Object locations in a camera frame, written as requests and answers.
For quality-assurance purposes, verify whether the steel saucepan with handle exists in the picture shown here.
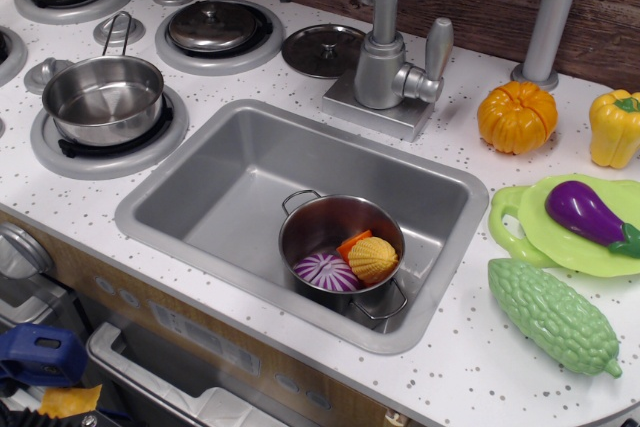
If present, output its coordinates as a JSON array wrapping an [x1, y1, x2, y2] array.
[[41, 10, 166, 148]]

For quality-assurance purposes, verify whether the yellow toy bell pepper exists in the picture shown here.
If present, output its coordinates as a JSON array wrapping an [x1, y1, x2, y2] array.
[[589, 90, 639, 169]]

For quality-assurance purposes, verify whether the purple white toy onion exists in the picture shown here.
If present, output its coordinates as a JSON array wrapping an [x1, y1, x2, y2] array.
[[293, 253, 363, 292]]

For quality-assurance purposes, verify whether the grey oven knob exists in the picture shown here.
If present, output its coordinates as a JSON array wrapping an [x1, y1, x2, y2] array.
[[1, 222, 54, 280]]

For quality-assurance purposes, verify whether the light green toy plate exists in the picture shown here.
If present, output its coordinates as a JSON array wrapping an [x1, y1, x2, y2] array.
[[488, 174, 639, 278]]

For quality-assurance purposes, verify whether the far left stove burner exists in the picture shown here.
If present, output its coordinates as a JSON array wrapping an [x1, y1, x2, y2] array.
[[0, 26, 27, 86]]

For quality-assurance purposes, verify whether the orange toy carrot piece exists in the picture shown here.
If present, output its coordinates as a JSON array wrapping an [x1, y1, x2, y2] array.
[[336, 229, 372, 262]]

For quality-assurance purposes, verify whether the grey stove knob front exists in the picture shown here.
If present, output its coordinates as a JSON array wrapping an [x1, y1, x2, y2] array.
[[24, 57, 72, 95]]

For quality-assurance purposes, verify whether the front stove burner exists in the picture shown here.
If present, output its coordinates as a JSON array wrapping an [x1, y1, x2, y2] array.
[[30, 87, 189, 180]]

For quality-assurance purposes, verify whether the yellow toy shell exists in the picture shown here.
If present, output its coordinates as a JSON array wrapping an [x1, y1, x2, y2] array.
[[348, 237, 399, 285]]

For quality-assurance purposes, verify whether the dark steel lid on counter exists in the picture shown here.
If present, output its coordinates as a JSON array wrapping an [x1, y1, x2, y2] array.
[[281, 24, 365, 79]]

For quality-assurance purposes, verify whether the blue clamp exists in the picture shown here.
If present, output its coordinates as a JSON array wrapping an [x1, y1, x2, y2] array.
[[1, 323, 88, 387]]

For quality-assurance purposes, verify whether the middle stove burner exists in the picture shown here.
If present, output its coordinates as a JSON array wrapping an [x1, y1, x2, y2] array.
[[155, 0, 284, 76]]

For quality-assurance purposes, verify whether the steel pot lid on burner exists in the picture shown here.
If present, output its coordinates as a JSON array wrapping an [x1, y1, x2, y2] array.
[[168, 0, 259, 53]]

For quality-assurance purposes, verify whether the purple toy eggplant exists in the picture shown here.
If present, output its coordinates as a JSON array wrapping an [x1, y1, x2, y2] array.
[[545, 180, 639, 259]]

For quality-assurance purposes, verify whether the grey sink basin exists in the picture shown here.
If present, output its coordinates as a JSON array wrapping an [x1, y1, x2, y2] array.
[[115, 100, 489, 354]]

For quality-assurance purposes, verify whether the steel pot with handles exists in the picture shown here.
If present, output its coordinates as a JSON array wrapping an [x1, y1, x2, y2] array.
[[279, 190, 408, 322]]

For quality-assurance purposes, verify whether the green toy bitter gourd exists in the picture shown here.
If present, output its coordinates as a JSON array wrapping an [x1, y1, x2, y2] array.
[[488, 258, 622, 378]]

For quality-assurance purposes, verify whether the yellow tape piece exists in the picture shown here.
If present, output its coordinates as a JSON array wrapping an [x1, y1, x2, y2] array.
[[37, 384, 103, 418]]

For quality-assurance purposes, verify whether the toy oven door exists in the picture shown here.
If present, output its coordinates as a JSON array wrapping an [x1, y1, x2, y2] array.
[[87, 322, 312, 426]]

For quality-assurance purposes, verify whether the orange toy pumpkin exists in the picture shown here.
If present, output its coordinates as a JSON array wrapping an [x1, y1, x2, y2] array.
[[477, 81, 558, 155]]

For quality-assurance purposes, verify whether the silver toy faucet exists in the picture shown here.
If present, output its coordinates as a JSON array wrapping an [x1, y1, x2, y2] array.
[[322, 0, 454, 142]]

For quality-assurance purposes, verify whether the grey support pole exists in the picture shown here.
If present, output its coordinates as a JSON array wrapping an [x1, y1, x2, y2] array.
[[511, 0, 573, 90]]

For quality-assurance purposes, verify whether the grey stove knob middle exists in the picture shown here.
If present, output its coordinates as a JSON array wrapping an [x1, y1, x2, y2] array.
[[93, 15, 146, 47]]

